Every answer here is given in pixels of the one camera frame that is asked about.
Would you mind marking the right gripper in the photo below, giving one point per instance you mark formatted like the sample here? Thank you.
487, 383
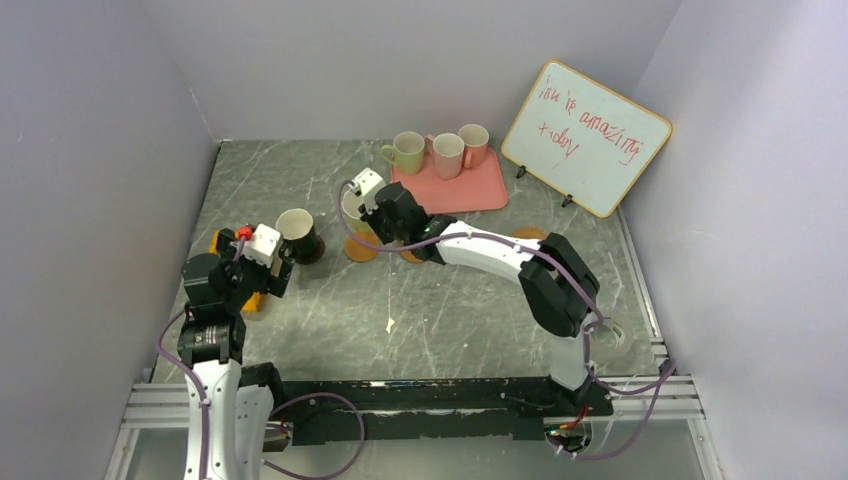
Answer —
369, 212

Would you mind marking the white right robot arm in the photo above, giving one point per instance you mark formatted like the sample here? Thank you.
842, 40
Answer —
559, 287

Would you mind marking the pink mug centre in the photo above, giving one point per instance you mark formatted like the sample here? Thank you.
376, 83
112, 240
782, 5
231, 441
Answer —
447, 152

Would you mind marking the pink mug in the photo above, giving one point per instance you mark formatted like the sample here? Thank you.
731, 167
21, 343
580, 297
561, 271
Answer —
447, 152
476, 139

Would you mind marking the whiteboard with red writing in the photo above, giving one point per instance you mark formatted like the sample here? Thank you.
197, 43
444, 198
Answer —
582, 139

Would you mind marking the green mug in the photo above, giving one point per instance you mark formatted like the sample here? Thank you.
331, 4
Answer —
406, 152
350, 209

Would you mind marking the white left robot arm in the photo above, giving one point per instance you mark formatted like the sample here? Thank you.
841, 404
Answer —
229, 403

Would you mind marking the light wooden coaster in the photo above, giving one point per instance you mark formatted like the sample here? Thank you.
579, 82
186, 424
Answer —
357, 252
409, 256

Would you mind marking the yellow plastic bin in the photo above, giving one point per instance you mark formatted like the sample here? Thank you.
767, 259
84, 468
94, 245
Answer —
255, 301

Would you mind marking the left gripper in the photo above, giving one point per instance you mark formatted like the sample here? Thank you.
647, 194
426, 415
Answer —
231, 250

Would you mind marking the pink mug back right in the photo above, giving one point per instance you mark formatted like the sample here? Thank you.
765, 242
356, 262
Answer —
476, 139

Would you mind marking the clear tape roll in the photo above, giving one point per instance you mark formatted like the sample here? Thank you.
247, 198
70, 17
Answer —
608, 341

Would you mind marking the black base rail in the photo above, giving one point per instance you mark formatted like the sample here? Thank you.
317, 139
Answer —
522, 408

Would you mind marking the pink serving tray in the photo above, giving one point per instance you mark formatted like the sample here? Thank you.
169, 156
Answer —
481, 188

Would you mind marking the black mug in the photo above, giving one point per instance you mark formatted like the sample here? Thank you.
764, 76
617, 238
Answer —
299, 239

